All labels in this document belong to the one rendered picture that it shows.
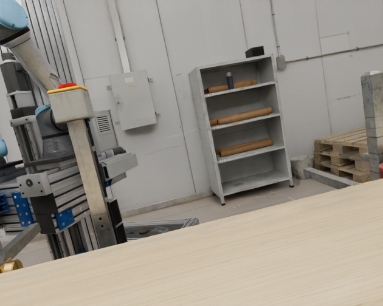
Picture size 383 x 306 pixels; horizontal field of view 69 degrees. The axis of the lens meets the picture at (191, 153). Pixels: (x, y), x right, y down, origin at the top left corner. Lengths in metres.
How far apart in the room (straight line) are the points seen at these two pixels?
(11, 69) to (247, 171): 2.86
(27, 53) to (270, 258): 1.07
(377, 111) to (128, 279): 0.71
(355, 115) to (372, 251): 4.09
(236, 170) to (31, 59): 2.88
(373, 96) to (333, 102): 3.42
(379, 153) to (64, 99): 0.78
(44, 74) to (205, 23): 2.68
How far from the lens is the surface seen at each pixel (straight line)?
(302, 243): 0.46
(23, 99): 1.64
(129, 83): 3.18
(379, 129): 0.87
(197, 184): 3.56
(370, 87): 0.86
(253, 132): 3.68
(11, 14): 1.21
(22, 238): 1.01
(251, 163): 3.71
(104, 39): 3.53
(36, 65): 1.24
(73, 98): 0.65
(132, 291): 0.43
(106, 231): 0.71
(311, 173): 1.10
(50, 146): 1.37
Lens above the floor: 1.12
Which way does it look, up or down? 9 degrees down
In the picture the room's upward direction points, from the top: 11 degrees counter-clockwise
